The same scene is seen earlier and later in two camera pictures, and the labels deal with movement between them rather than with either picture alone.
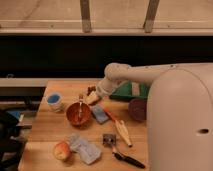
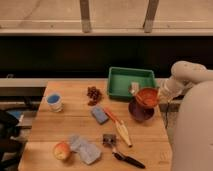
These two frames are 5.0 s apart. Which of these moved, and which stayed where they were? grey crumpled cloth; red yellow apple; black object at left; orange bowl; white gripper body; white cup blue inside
Moved: white gripper body; orange bowl
Stayed: black object at left; grey crumpled cloth; red yellow apple; white cup blue inside
